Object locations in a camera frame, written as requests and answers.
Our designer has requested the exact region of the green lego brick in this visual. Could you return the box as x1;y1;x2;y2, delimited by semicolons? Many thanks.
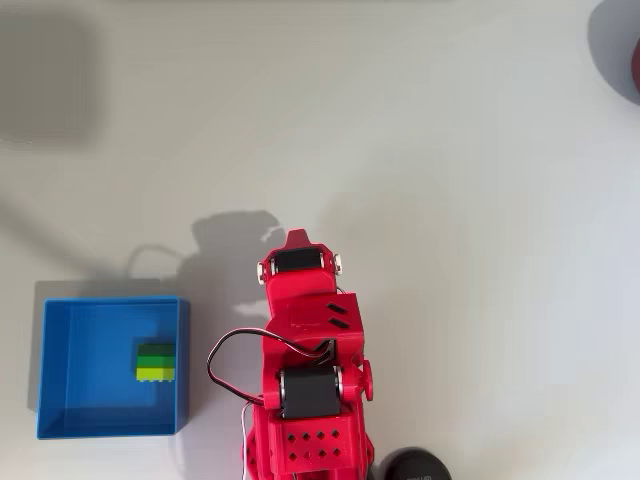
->
134;342;177;384

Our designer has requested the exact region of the blue plastic box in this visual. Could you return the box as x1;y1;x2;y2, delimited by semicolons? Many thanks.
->
35;295;192;441

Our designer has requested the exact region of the black round object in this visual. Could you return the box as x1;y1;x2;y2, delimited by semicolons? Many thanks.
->
378;447;454;480

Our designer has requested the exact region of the black red white servo cable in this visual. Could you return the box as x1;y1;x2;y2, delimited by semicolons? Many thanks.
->
206;327;337;480

